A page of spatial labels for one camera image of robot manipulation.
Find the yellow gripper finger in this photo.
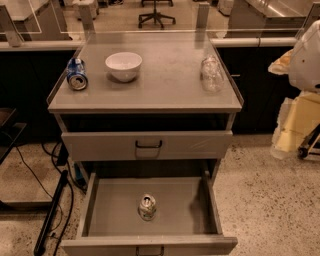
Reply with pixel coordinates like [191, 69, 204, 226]
[268, 50, 293, 75]
[270, 92, 320, 159]

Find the green white 7up can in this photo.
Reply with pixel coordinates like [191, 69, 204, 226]
[138, 194, 156, 221]

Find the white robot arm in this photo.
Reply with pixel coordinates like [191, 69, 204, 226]
[268, 20, 320, 159]

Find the grey top drawer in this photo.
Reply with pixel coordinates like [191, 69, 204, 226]
[62, 131, 232, 161]

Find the grey open middle drawer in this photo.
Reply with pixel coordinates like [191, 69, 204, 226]
[61, 172, 237, 256]

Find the grey drawer cabinet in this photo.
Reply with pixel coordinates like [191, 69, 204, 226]
[49, 32, 243, 174]

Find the blue pepsi can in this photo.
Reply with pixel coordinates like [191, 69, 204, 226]
[67, 58, 88, 91]

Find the wheeled cart base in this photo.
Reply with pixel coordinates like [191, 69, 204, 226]
[298, 124, 320, 159]

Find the clear plastic bottle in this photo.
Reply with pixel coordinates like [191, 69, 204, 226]
[200, 55, 224, 93]

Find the black office chair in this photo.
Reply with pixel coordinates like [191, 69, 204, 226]
[138, 0, 176, 29]

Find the white ceramic bowl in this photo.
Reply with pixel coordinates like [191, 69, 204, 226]
[105, 52, 142, 82]

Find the black bar on floor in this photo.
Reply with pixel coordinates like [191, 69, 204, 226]
[34, 170, 67, 256]

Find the dark side table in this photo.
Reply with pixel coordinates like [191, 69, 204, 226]
[0, 108, 27, 164]

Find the black floor cable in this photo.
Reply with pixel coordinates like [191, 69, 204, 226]
[14, 141, 88, 256]

